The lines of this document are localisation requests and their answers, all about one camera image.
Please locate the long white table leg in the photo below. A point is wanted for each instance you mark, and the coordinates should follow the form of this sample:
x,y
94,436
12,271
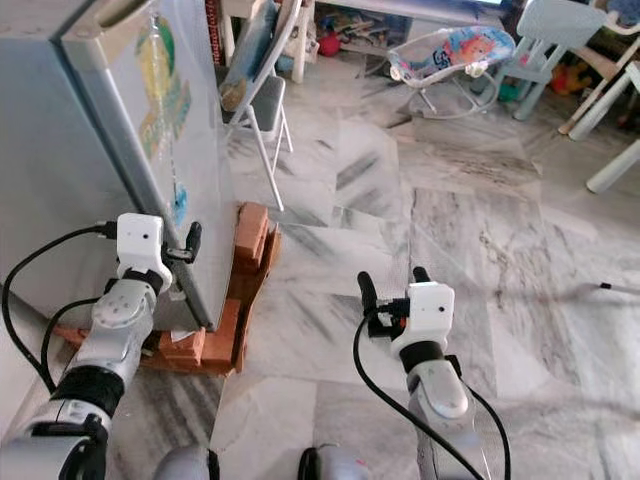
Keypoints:
x,y
610,100

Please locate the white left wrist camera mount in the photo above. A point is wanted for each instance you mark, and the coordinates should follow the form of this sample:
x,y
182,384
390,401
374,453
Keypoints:
x,y
140,240

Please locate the orange brick fridge base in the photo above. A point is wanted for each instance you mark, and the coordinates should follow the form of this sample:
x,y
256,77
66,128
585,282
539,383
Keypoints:
x,y
255,240

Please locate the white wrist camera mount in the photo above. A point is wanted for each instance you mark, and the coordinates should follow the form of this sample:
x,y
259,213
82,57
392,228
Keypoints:
x,y
430,310
140,240

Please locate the silver left robot leg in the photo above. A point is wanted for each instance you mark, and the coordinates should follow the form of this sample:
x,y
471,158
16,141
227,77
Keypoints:
x,y
185,465

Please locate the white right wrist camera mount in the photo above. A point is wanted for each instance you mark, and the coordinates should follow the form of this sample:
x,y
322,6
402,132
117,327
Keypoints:
x,y
430,310

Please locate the short white table leg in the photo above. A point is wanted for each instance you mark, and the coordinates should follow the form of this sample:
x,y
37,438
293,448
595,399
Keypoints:
x,y
615,167

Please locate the yellow green door sticker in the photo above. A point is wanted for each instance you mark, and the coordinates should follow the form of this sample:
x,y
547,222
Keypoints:
x,y
163,90

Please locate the grey fridge body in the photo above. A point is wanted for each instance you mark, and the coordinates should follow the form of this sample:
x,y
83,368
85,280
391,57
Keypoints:
x,y
50,150

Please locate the white folding chair grey seat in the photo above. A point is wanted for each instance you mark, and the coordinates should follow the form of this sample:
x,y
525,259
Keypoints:
x,y
265,100

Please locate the small blue door sticker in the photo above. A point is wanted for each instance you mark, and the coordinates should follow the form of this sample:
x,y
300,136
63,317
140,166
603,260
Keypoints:
x,y
180,205

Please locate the colourful baby bouncer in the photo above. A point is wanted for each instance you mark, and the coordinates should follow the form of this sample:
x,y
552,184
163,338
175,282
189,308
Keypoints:
x,y
455,50

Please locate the grey plastic chair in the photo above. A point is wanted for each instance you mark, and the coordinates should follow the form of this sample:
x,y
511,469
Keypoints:
x,y
550,25

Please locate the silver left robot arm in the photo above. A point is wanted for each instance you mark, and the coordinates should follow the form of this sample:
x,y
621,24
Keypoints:
x,y
110,315

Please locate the red toy ball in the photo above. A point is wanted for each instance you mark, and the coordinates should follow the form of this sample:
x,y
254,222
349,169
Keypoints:
x,y
329,45

